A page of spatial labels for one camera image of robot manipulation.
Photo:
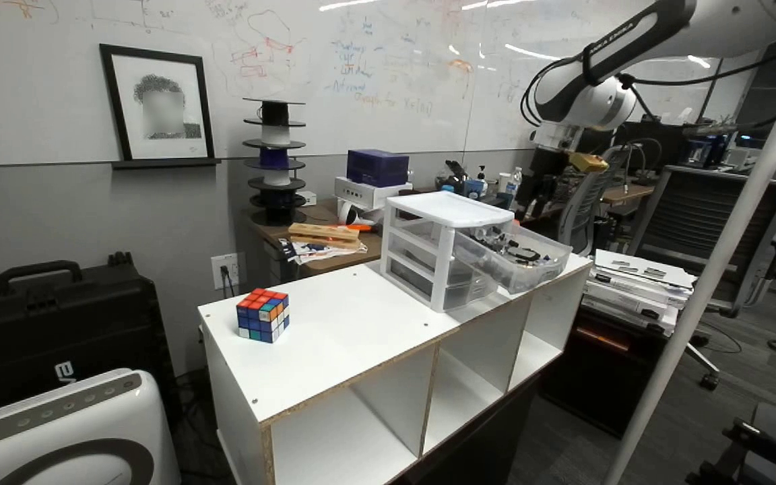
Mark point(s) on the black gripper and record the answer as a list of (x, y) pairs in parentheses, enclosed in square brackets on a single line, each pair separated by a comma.
[(553, 171)]

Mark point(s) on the white wall outlet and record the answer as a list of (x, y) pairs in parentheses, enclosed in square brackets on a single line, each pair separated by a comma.
[(224, 271)]

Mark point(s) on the purple box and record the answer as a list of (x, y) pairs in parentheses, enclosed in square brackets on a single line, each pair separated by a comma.
[(378, 168)]

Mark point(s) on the clear plastic drawer organizer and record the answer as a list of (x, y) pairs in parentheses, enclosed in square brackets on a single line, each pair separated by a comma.
[(445, 208)]

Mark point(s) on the black stand base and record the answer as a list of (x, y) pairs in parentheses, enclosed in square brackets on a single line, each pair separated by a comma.
[(755, 454)]

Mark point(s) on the white bottle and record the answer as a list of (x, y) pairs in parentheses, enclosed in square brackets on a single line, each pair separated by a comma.
[(507, 183)]

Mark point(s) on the grey office chair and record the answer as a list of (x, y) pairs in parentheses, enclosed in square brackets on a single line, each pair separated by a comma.
[(591, 202)]

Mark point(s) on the grey metal desk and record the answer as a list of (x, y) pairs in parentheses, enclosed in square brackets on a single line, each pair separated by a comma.
[(766, 205)]

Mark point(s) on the white shelf table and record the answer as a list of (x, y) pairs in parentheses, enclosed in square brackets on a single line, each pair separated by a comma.
[(351, 338)]

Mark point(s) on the black spool tower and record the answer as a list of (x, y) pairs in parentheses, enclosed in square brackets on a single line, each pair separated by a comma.
[(275, 183)]

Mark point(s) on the white rounded appliance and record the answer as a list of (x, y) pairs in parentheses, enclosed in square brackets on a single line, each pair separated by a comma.
[(141, 406)]

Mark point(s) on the stack of white papers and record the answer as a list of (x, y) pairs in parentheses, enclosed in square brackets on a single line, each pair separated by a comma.
[(641, 279)]

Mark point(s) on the tan wrist camera box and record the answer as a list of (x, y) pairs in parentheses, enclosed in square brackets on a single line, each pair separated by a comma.
[(591, 163)]

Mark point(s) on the black hard carrying case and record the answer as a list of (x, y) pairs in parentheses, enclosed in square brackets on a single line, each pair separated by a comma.
[(46, 331)]

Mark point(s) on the clear plastic open drawer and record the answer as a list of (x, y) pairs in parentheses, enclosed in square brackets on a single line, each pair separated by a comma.
[(533, 271)]

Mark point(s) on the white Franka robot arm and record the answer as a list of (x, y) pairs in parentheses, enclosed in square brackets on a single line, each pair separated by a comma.
[(608, 104)]

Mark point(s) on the white flat box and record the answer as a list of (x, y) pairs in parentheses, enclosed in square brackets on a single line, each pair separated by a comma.
[(371, 191)]

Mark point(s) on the black framed picture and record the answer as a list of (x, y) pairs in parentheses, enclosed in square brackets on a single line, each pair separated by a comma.
[(161, 108)]

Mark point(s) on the tan wooden plank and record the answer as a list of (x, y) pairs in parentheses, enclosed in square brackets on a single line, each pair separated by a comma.
[(324, 232)]

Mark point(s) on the wooden desk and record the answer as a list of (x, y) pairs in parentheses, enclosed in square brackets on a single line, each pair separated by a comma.
[(270, 237)]

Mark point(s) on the white pole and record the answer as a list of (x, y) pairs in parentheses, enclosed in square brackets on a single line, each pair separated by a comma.
[(712, 271)]

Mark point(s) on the colourful cube box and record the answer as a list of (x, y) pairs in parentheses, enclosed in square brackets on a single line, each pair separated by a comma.
[(263, 314)]

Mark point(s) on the papers with print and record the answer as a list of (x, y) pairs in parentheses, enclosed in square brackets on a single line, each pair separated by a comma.
[(331, 252)]

